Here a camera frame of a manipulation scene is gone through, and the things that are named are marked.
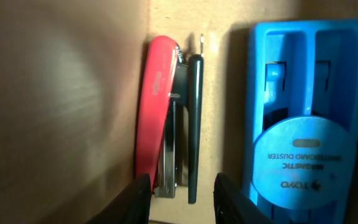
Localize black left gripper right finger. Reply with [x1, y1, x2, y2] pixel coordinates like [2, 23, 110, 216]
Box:
[213, 172, 273, 224]

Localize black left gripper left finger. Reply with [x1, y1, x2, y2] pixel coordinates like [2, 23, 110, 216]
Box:
[86, 174, 152, 224]

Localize red stapler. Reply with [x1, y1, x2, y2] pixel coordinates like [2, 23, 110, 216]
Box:
[135, 35, 204, 204]

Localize blue whiteboard duster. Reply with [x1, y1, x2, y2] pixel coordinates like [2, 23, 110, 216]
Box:
[242, 19, 358, 223]

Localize brown cardboard box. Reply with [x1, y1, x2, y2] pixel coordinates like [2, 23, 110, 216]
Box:
[0, 0, 358, 223]

